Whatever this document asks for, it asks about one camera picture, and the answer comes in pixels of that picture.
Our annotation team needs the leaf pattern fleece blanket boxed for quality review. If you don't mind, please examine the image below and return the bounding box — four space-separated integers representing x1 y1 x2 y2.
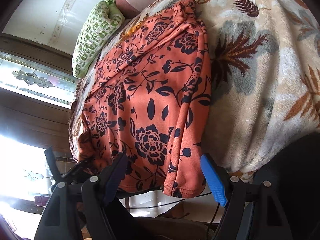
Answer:
69 0 319 181

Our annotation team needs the orange floral garment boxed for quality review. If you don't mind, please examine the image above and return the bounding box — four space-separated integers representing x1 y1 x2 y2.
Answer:
78 0 211 198

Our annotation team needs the green white patterned pillow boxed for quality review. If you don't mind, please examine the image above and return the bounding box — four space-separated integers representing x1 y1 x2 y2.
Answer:
72 0 125 79

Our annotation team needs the stained glass window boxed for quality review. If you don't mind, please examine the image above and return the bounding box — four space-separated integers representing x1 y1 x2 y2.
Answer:
0 52 78 109

